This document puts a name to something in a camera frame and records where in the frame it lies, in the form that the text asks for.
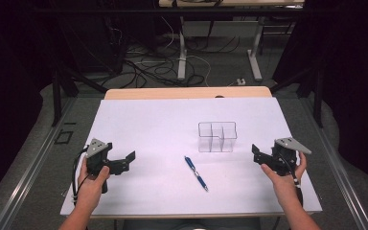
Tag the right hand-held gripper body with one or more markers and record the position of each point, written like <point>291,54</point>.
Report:
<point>286,153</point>

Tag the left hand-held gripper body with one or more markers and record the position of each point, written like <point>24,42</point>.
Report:
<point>96,159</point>

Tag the person's left hand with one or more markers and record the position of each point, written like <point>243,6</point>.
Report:
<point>91,188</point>

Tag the person's right hand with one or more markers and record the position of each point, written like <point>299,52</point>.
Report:
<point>286,185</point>

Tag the white table cover sheet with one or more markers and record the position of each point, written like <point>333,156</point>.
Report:
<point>159,127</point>

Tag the clear plastic organizer box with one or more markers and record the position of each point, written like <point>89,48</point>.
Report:
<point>217,137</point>

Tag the blue pen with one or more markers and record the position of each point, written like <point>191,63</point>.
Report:
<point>196,174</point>

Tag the black metal stand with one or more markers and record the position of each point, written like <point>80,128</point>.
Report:
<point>56,96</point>
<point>316,92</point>

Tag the white power plug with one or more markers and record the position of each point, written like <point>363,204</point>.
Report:
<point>241,81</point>

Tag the white desk leg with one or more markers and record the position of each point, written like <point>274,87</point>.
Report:
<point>255,57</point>
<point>181,54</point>

